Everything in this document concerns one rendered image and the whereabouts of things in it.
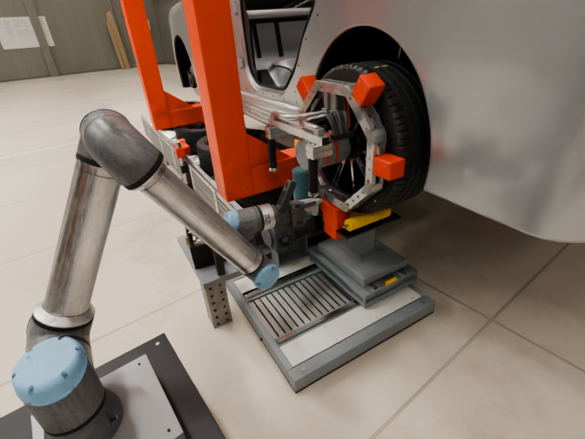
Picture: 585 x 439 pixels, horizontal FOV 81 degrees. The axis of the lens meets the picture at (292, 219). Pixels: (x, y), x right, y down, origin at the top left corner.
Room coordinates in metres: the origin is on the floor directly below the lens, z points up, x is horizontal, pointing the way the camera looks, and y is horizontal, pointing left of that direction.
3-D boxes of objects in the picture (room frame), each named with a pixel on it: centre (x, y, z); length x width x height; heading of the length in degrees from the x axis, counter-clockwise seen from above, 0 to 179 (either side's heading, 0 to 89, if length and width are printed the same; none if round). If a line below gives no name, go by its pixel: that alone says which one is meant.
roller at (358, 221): (1.41, -0.36, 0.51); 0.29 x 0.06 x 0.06; 118
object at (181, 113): (3.63, 0.93, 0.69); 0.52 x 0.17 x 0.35; 118
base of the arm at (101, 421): (0.57, 0.61, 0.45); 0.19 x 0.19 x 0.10
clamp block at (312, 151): (1.23, -0.12, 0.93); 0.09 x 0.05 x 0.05; 118
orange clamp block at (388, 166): (1.20, -0.37, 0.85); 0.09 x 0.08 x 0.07; 28
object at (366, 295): (1.55, -0.36, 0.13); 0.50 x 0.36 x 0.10; 28
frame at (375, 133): (1.47, -0.22, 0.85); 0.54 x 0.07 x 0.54; 28
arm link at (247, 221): (1.02, 0.17, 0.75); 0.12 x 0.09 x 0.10; 114
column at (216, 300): (1.34, 0.42, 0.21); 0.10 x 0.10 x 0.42; 28
